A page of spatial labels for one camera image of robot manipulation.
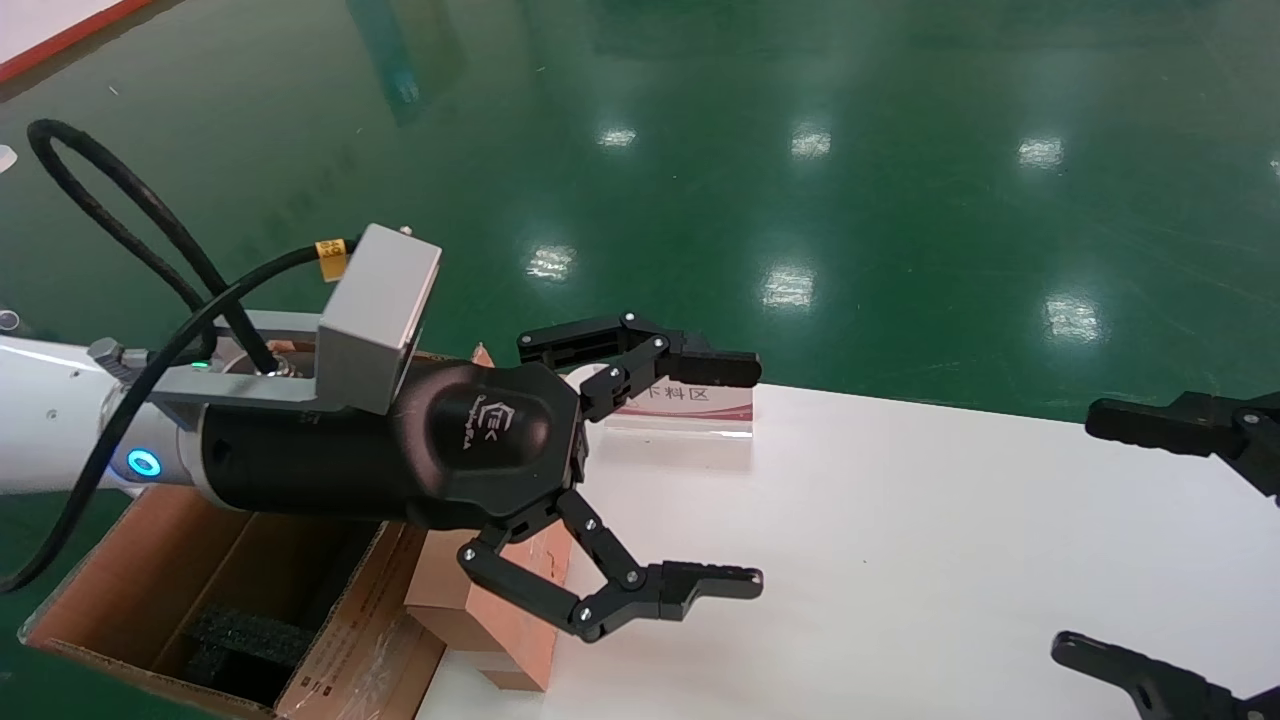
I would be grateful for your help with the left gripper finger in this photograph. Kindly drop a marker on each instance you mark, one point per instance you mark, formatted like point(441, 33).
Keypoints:
point(640, 345)
point(620, 595)

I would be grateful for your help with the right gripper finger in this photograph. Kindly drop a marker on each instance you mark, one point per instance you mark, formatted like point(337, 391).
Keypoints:
point(1160, 685)
point(1150, 425)

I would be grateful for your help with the black foam insert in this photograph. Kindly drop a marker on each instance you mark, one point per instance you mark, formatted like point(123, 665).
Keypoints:
point(240, 635)

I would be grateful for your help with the small cardboard box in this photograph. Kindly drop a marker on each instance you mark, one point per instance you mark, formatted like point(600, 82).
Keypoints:
point(520, 650)

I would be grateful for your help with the acrylic sign with red print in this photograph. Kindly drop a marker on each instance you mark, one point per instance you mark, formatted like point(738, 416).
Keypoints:
point(700, 405)

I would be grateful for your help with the grey wrist camera housing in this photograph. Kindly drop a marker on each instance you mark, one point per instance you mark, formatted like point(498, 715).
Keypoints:
point(380, 310)

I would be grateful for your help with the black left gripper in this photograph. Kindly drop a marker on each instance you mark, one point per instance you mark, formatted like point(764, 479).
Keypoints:
point(330, 460)

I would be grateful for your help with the large open cardboard box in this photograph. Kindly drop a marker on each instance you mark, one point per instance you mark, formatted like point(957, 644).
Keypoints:
point(120, 560)

